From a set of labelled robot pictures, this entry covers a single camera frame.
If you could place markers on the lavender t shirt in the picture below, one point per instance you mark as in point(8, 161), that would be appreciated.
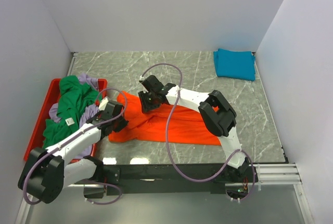
point(89, 111)

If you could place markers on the red plastic bin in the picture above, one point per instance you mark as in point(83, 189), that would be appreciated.
point(51, 98)

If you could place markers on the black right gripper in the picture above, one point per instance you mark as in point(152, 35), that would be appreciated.
point(146, 107)

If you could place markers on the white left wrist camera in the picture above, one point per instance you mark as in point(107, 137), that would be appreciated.
point(102, 103)

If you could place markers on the folded blue t shirt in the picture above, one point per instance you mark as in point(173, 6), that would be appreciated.
point(234, 64)

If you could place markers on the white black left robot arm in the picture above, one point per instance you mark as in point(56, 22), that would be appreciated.
point(48, 171)

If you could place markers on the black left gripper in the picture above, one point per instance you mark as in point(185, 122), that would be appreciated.
point(123, 123)

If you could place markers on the green t shirt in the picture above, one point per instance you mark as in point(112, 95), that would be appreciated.
point(74, 97)

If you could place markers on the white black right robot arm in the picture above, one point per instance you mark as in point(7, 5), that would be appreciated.
point(218, 116)

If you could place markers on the orange t shirt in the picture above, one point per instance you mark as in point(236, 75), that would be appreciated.
point(186, 126)

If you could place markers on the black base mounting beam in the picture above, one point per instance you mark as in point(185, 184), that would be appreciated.
point(159, 178)

